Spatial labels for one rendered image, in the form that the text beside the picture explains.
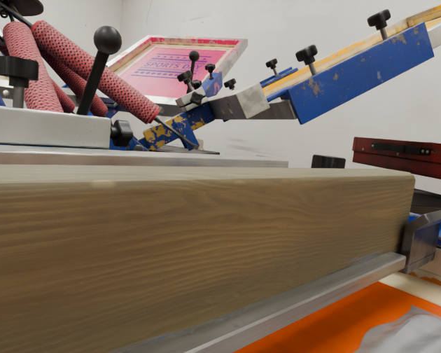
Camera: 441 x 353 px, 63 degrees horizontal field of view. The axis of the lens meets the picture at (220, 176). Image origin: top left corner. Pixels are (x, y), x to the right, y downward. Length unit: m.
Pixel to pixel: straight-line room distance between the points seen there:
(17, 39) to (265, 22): 2.39
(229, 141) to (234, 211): 2.87
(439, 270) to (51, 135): 0.41
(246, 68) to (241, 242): 2.85
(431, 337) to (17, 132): 0.38
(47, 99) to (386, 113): 1.97
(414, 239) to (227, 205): 0.21
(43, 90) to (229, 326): 0.54
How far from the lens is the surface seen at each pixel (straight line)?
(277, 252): 0.19
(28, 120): 0.41
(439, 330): 0.31
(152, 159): 0.41
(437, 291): 0.40
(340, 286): 0.23
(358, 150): 1.33
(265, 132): 2.78
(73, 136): 0.42
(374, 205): 0.28
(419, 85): 2.29
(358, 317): 0.30
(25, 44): 0.76
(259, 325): 0.18
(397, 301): 0.35
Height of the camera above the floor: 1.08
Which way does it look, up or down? 7 degrees down
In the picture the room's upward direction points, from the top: 6 degrees clockwise
